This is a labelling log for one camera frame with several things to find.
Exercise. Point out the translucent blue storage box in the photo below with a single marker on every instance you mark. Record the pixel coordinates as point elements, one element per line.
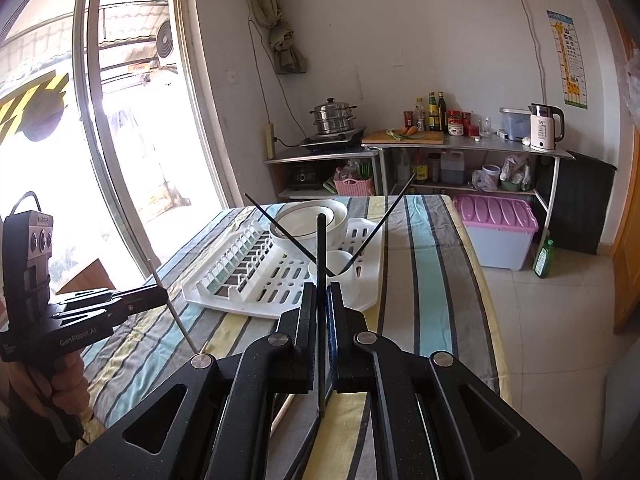
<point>515,123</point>

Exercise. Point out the pink plastic basket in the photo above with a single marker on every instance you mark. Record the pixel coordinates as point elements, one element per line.
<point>354,187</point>

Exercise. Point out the striped tablecloth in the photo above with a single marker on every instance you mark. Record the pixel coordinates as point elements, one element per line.
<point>432,297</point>

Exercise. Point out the green glass bottle on floor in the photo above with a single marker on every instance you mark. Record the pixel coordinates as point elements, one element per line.
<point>544,259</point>

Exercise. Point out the metal kitchen shelf counter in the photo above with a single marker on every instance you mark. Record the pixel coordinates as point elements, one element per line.
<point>443,164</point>

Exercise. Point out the plastic bags on door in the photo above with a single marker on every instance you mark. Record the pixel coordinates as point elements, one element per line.
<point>629,80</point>

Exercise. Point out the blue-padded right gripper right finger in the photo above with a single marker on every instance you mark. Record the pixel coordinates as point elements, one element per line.
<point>432,418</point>

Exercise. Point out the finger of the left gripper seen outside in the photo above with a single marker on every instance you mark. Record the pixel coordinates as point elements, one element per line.
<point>132,304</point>

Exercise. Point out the person left hand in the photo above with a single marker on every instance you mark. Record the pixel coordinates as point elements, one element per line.
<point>67,388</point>

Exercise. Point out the giraffe height chart poster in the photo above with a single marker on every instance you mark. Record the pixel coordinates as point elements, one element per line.
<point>572,68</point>

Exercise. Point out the white utensil holder cup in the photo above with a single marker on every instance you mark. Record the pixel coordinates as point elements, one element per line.
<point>336,261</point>

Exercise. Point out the white ceramic bowl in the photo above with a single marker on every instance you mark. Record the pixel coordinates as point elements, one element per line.
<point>334,237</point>

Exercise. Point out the pink lidded storage bin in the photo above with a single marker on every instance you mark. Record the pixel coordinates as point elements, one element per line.
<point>501,229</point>

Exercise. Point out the black cabinet beside shelf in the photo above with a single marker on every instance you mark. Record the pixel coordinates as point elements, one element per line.
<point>583,192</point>

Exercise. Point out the white plastic dish rack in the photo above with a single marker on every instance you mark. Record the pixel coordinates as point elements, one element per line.
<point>247,274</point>

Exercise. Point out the stainless steel steamer pot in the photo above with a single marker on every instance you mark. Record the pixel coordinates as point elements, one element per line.
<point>332,117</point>

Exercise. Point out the black induction cooktop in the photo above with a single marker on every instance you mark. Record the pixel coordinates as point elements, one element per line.
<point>332,138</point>

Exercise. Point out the white electric kettle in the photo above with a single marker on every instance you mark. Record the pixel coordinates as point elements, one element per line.
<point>546,126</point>

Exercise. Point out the wooden door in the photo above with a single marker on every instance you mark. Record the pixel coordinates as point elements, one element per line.
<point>625,251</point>

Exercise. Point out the green cloth hanging on wall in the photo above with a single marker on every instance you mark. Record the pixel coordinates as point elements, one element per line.
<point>287,58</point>

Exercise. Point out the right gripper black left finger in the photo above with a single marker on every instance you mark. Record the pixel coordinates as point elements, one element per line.
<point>211,419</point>

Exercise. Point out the light wooden chopstick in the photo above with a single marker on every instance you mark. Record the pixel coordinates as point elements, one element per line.
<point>172,304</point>

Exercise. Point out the outdoor air conditioner unit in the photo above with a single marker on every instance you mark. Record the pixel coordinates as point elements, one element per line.
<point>163,41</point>

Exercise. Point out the wooden cutting board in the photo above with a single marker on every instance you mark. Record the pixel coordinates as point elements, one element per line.
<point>405,136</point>

